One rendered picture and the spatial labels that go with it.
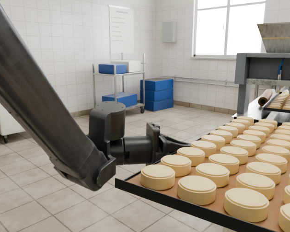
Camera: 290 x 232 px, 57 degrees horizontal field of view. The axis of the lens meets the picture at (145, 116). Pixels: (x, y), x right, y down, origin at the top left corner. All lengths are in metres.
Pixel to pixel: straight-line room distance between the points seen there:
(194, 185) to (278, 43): 1.23
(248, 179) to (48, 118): 0.28
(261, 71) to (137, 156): 1.13
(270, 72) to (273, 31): 0.21
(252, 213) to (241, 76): 1.20
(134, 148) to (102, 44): 4.81
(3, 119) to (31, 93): 3.50
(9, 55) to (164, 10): 5.93
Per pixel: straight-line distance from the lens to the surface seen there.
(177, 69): 5.89
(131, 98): 4.95
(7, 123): 3.85
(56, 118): 0.37
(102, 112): 0.48
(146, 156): 0.53
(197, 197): 0.35
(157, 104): 5.36
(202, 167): 0.42
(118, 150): 0.52
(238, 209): 0.34
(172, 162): 0.43
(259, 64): 1.56
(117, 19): 5.53
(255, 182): 0.40
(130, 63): 4.80
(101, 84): 5.29
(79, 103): 5.06
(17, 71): 0.31
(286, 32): 1.50
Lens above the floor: 1.20
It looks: 14 degrees down
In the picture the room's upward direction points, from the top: straight up
